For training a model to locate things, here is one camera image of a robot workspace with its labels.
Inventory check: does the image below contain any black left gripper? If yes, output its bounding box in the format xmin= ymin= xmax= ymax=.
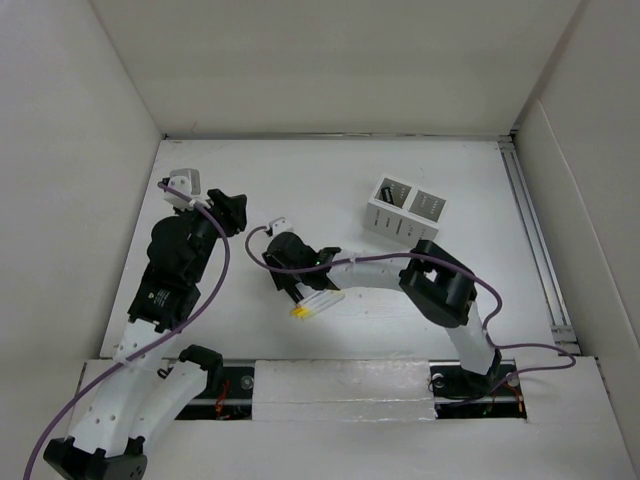
xmin=174 ymin=189 xmax=245 ymax=283

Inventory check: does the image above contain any white marker pale yellow cap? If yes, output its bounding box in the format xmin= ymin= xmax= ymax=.
xmin=299 ymin=294 xmax=347 ymax=321

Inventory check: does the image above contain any white marker orange-yellow cap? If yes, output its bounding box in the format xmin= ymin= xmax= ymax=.
xmin=289 ymin=290 xmax=340 ymax=316

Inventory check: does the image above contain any yellow-capped black highlighter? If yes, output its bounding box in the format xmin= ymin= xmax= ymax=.
xmin=379 ymin=186 xmax=395 ymax=205

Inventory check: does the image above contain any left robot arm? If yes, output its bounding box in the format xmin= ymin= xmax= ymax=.
xmin=43 ymin=188 xmax=247 ymax=479

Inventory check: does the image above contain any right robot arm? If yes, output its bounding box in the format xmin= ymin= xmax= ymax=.
xmin=262 ymin=228 xmax=502 ymax=399

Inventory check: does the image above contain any white marker with pink cap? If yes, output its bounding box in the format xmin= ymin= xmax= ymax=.
xmin=306 ymin=290 xmax=334 ymax=303

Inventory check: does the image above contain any white two-compartment pen holder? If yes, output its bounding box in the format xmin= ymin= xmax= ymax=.
xmin=363 ymin=175 xmax=449 ymax=247

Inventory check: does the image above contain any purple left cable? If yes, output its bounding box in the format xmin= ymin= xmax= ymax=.
xmin=22 ymin=180 xmax=234 ymax=480

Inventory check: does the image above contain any purple cable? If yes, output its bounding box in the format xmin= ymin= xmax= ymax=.
xmin=22 ymin=180 xmax=234 ymax=480
xmin=244 ymin=225 xmax=579 ymax=404

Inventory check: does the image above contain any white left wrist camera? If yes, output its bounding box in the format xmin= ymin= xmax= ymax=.
xmin=162 ymin=168 xmax=201 ymax=210

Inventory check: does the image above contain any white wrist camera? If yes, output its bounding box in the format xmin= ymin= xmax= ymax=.
xmin=267 ymin=217 xmax=294 ymax=237
xmin=162 ymin=168 xmax=201 ymax=210

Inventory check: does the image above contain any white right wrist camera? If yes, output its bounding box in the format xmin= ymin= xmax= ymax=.
xmin=267 ymin=217 xmax=294 ymax=237

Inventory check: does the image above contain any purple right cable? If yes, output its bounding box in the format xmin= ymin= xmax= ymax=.
xmin=244 ymin=225 xmax=579 ymax=404

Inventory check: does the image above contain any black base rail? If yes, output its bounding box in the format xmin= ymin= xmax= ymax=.
xmin=178 ymin=360 xmax=527 ymax=421

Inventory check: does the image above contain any aluminium rail right side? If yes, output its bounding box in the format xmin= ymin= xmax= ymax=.
xmin=498 ymin=136 xmax=582 ymax=356

